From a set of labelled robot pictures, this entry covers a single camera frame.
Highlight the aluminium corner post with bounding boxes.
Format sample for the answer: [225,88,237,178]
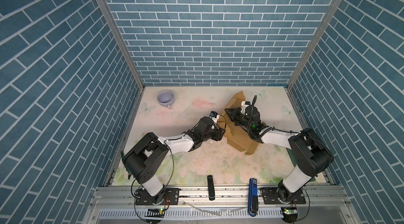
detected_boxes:
[286,0,360,90]
[96,0,145,91]

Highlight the aluminium front rail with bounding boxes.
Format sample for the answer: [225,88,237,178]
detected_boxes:
[83,184,360,224]

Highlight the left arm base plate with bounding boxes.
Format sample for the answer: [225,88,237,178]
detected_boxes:
[134,188,180,206]

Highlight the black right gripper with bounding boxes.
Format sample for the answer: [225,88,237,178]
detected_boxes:
[225,108,253,132]

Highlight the black marker pen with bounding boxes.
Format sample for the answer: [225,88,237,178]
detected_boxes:
[207,175,215,201]

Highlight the right controller board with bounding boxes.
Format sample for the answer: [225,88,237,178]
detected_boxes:
[281,207,298,217]

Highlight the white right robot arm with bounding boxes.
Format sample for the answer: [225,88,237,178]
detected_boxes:
[225,96,334,204]

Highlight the lavender ceramic cup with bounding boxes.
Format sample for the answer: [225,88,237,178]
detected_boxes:
[157,90,175,109]

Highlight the green rectangular block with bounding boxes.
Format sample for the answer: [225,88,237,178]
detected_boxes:
[290,155,316,183]

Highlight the controller board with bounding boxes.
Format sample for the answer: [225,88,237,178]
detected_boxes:
[145,208,166,219]
[281,207,298,217]

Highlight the brown cardboard box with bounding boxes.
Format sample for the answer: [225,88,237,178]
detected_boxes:
[218,91,258,156]

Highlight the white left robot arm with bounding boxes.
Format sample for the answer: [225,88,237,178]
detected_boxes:
[121,111,226,197]

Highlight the left controller board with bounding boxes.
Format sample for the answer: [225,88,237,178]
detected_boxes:
[145,208,166,219]

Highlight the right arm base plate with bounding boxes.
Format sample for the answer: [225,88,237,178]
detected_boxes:
[259,187,306,205]

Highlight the green handled pliers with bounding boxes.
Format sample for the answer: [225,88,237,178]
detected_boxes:
[121,150,132,180]

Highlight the aluminium left corner post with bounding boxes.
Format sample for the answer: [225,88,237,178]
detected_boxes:
[96,0,145,91]

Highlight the aluminium right corner post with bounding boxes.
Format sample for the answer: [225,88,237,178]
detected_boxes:
[286,0,360,90]

